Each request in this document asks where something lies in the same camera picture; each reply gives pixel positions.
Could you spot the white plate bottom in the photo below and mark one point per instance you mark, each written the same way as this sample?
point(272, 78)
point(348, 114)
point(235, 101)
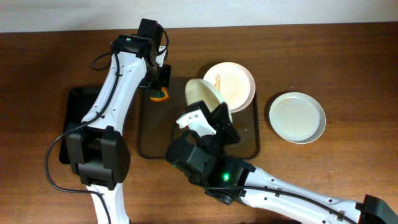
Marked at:
point(297, 118)

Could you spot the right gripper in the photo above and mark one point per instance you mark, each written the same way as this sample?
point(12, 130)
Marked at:
point(219, 121)

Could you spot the white plate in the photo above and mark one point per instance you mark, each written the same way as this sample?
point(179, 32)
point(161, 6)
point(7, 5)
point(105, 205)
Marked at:
point(297, 118)
point(202, 95)
point(234, 82)

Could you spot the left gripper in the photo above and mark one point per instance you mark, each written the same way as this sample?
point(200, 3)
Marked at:
point(165, 76)

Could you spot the orange green sponge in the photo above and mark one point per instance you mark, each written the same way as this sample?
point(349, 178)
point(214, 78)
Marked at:
point(159, 95)

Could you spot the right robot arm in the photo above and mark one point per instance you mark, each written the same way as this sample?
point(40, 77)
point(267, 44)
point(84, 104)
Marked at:
point(235, 180)

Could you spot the white plate top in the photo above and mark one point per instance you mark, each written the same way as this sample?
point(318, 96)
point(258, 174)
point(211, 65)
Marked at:
point(234, 82)

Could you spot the brown translucent tray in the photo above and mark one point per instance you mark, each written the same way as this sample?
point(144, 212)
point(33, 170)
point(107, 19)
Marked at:
point(157, 121)

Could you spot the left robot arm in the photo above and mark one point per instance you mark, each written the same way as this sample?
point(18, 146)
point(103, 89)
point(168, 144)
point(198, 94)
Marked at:
point(96, 148)

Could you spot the black plastic tray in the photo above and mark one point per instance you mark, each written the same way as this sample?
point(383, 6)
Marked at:
point(80, 100)

